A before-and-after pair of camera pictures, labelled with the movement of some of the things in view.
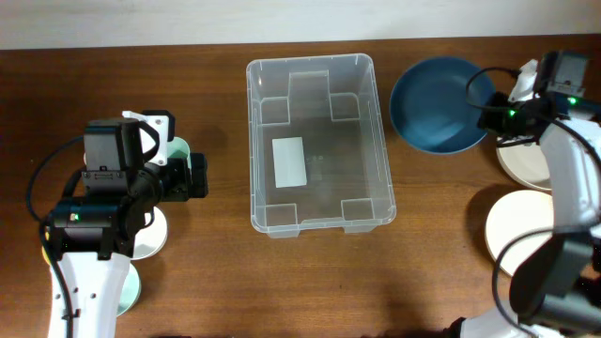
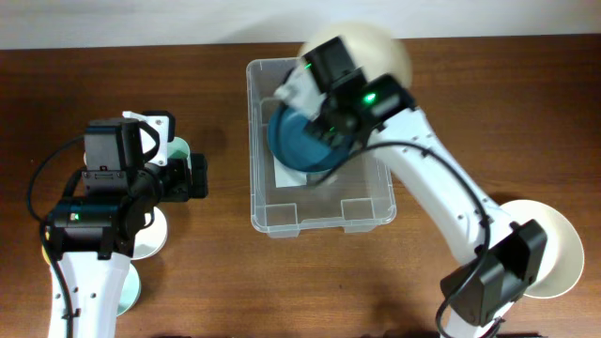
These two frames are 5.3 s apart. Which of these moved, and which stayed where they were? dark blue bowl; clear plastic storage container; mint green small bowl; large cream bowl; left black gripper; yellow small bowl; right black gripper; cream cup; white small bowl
Moved: right black gripper; dark blue bowl; large cream bowl
Stayed: mint green small bowl; left black gripper; yellow small bowl; cream cup; white small bowl; clear plastic storage container
